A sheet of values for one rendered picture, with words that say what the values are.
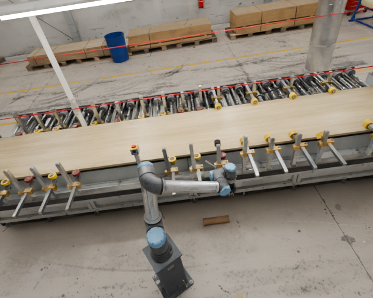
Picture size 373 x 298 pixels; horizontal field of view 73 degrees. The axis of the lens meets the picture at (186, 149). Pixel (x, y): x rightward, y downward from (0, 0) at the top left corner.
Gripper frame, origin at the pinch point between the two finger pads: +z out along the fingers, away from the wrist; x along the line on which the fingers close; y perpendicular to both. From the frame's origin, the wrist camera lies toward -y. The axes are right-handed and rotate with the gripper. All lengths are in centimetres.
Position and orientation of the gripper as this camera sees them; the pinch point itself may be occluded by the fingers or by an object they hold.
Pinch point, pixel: (230, 193)
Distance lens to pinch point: 229.6
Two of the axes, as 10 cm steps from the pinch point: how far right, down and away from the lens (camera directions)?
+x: 9.9, -1.3, -0.3
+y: 0.7, 6.5, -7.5
